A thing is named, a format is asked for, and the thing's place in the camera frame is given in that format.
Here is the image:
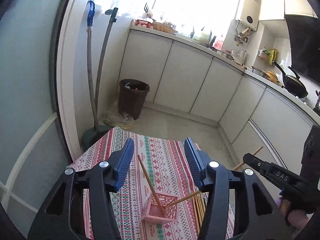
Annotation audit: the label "yellow clay pot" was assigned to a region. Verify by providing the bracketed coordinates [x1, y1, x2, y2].
[265, 71, 280, 85]

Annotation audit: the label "white base cabinets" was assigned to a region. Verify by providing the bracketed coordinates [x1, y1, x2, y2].
[119, 27, 319, 173]

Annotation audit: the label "white water heater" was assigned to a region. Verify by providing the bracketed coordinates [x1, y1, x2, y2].
[235, 0, 260, 31]

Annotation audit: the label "pink plastic basket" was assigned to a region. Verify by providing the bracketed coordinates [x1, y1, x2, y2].
[142, 192, 179, 224]

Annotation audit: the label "patterned red green tablecloth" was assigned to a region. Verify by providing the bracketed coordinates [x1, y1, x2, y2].
[70, 127, 197, 239]

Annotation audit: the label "black range hood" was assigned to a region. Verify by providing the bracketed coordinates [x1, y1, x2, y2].
[285, 15, 320, 83]

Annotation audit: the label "woven bread basket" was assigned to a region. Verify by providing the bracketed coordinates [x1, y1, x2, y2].
[152, 22, 176, 34]

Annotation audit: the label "black wok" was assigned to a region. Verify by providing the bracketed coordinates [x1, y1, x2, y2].
[272, 61, 308, 99]

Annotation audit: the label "dark brown trash bin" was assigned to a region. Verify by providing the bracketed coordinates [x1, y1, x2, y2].
[118, 79, 150, 120]

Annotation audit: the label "stainless steel pot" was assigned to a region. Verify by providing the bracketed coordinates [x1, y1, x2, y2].
[313, 90, 320, 115]

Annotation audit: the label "right hand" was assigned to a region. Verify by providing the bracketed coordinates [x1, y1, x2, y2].
[276, 197, 310, 231]

